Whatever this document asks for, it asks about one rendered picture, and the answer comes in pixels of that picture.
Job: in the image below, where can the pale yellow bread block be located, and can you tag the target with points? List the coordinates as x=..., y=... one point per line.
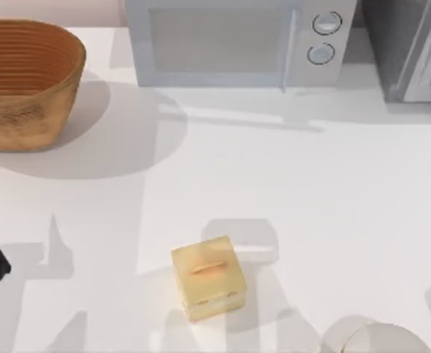
x=208, y=279

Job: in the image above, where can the pale microwave oven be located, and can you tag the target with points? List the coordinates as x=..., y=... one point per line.
x=237, y=44

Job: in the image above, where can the microwave knob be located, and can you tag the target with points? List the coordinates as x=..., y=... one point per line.
x=320, y=53
x=326, y=22

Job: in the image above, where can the brown woven basket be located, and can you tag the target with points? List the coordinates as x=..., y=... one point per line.
x=24, y=121

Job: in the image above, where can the white round cup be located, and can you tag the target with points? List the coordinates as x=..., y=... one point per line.
x=384, y=340

